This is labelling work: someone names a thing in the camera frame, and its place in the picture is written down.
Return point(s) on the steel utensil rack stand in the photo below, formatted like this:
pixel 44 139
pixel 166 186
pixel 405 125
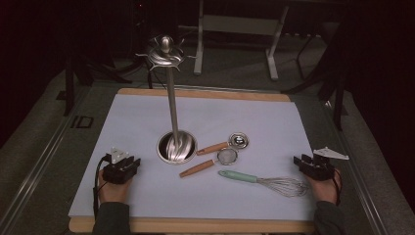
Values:
pixel 173 107

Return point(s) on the grey metal frame stand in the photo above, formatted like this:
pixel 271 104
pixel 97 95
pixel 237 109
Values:
pixel 235 24

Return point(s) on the person's left hand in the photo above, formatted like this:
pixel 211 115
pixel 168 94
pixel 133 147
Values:
pixel 112 191

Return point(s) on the black metal stand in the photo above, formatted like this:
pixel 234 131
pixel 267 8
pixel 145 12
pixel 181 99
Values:
pixel 70 84
pixel 337 98

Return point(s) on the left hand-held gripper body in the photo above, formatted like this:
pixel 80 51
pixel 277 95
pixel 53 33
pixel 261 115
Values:
pixel 119 171

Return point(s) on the person's right hand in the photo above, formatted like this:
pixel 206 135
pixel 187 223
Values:
pixel 324 191

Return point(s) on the metal floor rail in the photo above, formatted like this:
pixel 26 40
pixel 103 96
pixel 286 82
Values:
pixel 355 173
pixel 36 173

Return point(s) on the wooden strip at left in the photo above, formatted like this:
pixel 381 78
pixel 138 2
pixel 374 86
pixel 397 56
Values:
pixel 195 225

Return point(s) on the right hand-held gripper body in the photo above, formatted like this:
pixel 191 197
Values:
pixel 321 166

